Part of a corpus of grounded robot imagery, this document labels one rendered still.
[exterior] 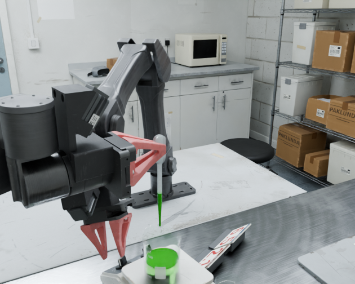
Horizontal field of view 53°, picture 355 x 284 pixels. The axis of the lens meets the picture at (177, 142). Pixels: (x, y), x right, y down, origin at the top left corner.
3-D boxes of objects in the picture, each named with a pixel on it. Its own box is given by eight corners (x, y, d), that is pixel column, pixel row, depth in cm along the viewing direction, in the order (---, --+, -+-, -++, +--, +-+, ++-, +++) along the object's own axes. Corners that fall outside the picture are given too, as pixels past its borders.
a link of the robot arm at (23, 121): (78, 95, 41) (15, 82, 47) (7, 112, 34) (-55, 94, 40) (85, 186, 45) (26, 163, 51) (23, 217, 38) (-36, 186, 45)
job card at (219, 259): (182, 271, 75) (182, 254, 73) (205, 249, 81) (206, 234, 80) (207, 284, 71) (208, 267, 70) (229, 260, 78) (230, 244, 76)
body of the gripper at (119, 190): (96, 127, 51) (44, 137, 47) (133, 150, 44) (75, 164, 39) (99, 169, 53) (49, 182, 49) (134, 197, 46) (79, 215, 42)
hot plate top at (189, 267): (119, 271, 63) (118, 267, 63) (173, 246, 70) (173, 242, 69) (158, 315, 54) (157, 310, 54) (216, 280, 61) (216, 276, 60)
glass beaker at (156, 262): (189, 282, 60) (190, 238, 57) (158, 300, 56) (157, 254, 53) (164, 260, 65) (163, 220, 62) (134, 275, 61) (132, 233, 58)
